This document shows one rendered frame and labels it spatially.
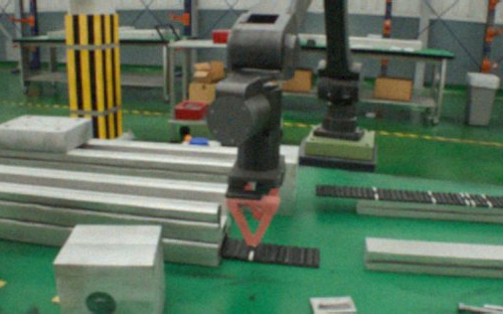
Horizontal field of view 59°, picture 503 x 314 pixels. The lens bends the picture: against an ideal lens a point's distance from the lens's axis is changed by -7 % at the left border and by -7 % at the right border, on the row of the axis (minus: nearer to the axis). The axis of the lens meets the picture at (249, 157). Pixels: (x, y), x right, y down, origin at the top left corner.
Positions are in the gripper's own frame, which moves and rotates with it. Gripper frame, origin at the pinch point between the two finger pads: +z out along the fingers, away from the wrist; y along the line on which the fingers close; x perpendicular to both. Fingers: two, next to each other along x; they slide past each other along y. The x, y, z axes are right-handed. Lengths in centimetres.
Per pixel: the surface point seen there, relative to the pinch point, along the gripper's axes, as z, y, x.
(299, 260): 3.8, 1.9, 6.3
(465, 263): 2.5, 2.3, 29.1
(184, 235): -0.4, 5.2, -9.0
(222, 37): -7, -308, -69
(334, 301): 3.4, 11.6, 11.0
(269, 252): 3.9, 0.2, 2.0
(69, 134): -7.3, -15.0, -36.5
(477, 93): 51, -464, 186
